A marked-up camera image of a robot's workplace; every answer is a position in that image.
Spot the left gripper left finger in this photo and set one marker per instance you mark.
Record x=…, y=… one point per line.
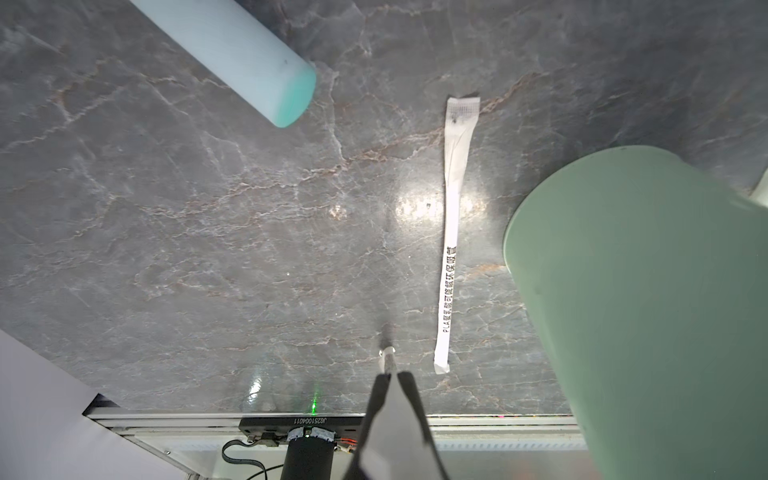
x=375, y=403

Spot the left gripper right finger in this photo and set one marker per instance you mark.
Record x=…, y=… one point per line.
x=408, y=383

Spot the twelfth white straw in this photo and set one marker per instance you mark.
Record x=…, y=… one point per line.
x=394, y=449

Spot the green cylindrical storage cup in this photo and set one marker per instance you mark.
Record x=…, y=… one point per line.
x=646, y=281

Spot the eleventh white straw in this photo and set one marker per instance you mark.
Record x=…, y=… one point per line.
x=462, y=115

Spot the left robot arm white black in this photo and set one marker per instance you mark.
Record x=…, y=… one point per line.
x=309, y=458

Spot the bundle of wrapped white straws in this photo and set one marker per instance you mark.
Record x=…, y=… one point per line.
x=760, y=192

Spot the teal garden trowel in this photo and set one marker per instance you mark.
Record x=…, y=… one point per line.
x=243, y=53

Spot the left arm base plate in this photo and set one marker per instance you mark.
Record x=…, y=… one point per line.
x=281, y=429

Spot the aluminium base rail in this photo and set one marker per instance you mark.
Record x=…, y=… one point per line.
x=251, y=445

